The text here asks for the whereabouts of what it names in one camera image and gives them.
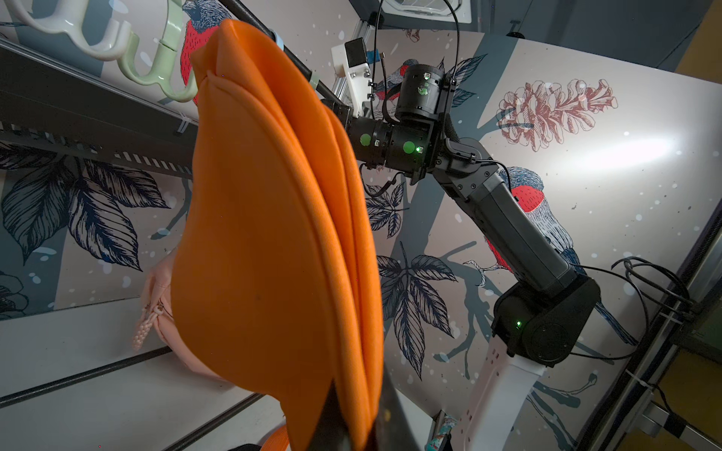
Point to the white hook left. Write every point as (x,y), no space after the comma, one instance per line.
(68,19)

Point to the dark orange bag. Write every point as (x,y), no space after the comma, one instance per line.
(278,440)

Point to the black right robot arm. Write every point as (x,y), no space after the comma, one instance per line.
(538,320)

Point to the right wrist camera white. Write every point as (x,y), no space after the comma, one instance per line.
(350,63)

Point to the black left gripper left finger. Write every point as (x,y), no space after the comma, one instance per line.
(331,432)

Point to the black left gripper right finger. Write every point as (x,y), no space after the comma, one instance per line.
(400,423)

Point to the light green hook left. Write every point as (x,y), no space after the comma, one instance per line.
(163,64)

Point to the orange crossbody bag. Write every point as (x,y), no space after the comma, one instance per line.
(275,284)

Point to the pink waist bag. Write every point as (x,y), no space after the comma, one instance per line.
(157,316)

